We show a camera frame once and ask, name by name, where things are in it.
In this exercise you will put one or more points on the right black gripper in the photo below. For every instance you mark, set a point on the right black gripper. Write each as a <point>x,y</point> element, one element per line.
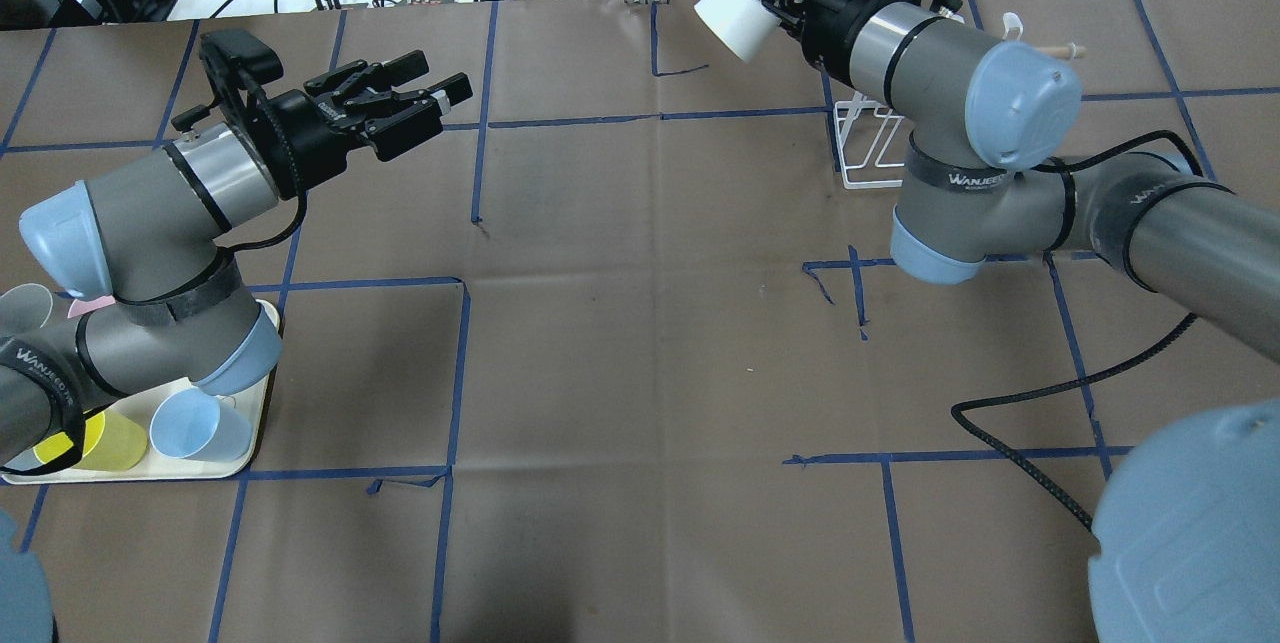
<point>826,20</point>

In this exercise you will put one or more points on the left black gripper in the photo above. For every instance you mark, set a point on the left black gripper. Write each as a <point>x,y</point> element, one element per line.
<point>298,130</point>

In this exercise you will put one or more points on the white plastic cup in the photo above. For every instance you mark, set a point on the white plastic cup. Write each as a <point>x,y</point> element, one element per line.
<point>743,26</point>

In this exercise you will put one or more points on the light blue plastic cup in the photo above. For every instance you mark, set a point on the light blue plastic cup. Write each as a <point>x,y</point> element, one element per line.
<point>195,426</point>

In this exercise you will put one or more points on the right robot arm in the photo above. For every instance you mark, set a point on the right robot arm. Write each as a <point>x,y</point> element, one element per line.
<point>1187,527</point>

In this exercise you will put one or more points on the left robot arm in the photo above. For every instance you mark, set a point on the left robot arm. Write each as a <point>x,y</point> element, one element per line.
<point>146,235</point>

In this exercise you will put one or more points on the pink plastic cup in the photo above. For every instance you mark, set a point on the pink plastic cup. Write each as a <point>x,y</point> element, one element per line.
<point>80,306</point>

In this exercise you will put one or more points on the grey plastic cup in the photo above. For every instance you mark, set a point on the grey plastic cup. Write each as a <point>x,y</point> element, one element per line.
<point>28,306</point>

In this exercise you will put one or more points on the yellow plastic cup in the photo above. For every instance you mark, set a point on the yellow plastic cup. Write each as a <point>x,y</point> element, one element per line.
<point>113,443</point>

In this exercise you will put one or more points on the cream plastic tray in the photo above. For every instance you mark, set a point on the cream plastic tray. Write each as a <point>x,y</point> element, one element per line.
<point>101,394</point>

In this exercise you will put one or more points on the white wire cup rack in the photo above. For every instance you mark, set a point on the white wire cup rack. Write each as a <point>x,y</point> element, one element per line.
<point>864,133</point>

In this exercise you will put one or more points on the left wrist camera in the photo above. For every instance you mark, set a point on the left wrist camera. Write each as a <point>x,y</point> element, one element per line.
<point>235,61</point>

